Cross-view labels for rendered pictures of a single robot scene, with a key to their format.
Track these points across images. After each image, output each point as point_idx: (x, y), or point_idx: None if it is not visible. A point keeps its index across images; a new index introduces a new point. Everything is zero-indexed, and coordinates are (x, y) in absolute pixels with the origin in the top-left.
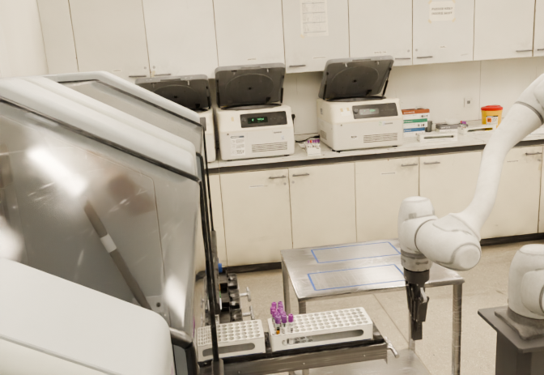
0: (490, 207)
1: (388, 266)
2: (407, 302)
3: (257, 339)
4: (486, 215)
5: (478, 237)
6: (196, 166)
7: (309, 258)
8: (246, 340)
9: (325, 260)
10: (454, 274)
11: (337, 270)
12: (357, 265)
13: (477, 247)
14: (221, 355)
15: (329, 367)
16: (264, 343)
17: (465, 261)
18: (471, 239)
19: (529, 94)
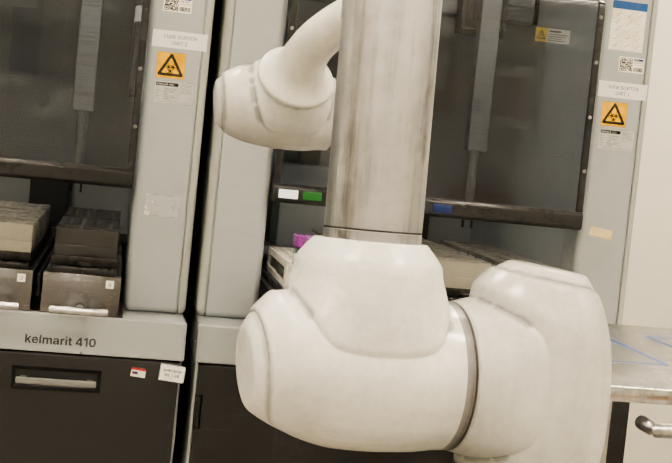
0: (301, 35)
1: (654, 361)
2: None
3: (285, 263)
4: (289, 48)
5: (260, 82)
6: None
7: (670, 336)
8: (283, 261)
9: (666, 340)
10: (623, 384)
11: (611, 338)
12: (647, 349)
13: (222, 83)
14: (276, 276)
15: None
16: (287, 274)
17: (214, 106)
18: (230, 70)
19: None
